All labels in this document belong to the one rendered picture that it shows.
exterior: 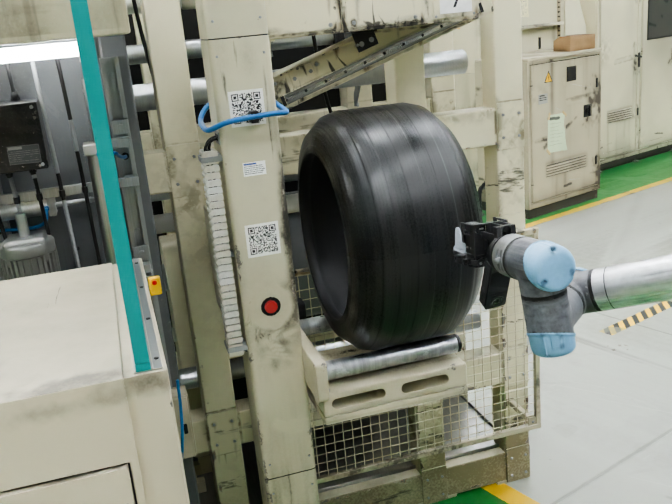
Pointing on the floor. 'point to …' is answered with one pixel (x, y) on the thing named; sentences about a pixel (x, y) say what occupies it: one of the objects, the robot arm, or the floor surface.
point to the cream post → (238, 204)
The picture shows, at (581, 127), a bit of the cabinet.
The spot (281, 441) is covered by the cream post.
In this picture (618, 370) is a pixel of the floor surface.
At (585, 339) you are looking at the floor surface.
